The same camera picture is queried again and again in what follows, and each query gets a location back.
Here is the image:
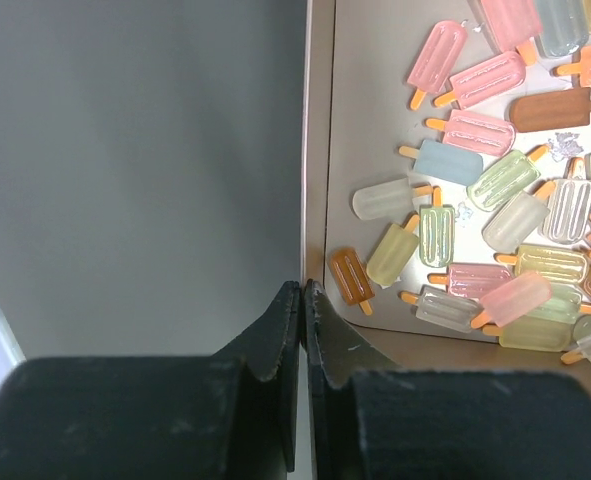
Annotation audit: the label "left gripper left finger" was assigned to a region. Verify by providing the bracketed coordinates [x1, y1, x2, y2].
[0, 281, 300, 479]

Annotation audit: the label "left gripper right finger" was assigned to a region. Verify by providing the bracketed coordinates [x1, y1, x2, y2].
[302, 280, 591, 479]

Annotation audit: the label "gold tin pastel gummies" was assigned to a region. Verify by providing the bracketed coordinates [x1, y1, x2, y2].
[303, 1, 591, 384]

